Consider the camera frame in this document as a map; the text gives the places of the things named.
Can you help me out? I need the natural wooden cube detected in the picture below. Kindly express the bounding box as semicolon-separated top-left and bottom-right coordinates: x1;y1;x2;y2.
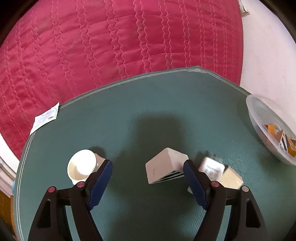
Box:
219;166;243;189

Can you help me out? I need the white power adapter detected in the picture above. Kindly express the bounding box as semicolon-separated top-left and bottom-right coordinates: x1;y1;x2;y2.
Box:
193;155;227;181

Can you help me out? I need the white ceramic cup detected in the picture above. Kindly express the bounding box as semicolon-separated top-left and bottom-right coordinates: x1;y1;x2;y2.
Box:
67;149;99;182

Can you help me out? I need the orange wooden block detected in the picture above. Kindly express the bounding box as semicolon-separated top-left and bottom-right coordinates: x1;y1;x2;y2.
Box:
286;136;296;157

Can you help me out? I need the striped white triangular block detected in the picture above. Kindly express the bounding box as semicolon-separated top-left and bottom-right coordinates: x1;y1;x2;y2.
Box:
145;148;189;184

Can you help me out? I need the orange wooden cube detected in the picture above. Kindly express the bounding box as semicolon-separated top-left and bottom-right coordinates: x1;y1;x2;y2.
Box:
265;124;275;137

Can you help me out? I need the white curtain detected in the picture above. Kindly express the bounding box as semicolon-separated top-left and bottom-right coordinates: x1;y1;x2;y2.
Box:
0;157;16;197

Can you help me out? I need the white saucer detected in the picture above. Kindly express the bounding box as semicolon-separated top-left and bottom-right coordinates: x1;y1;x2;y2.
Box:
70;152;107;185

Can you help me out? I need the clear plastic bowl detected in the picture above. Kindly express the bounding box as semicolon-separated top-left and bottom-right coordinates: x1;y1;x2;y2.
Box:
246;94;295;166

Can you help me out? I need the white paper slip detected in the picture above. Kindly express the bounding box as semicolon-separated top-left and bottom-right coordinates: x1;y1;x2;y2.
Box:
30;102;60;135

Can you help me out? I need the green table mat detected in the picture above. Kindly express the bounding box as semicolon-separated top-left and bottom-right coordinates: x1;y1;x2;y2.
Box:
14;68;295;240

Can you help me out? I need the red quilted bedspread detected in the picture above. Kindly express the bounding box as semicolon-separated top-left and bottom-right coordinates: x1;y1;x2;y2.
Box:
1;1;243;158

